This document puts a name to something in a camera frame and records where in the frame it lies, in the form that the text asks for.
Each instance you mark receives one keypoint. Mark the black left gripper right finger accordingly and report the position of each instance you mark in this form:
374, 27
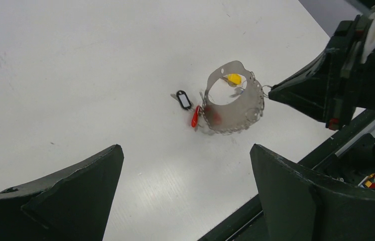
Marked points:
302, 204

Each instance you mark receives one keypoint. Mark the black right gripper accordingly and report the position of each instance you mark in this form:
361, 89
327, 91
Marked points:
337, 81

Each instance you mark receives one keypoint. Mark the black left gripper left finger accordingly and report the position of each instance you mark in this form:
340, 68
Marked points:
71, 204

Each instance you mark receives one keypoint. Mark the large steel keyring plate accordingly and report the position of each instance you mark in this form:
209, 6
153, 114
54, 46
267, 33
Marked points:
245, 110

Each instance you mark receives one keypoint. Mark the red key tag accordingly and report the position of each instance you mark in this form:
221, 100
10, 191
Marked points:
194, 121

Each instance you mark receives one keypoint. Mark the black key tag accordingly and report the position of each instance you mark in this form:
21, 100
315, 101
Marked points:
183, 100

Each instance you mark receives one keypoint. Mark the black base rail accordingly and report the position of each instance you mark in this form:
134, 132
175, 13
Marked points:
347, 156

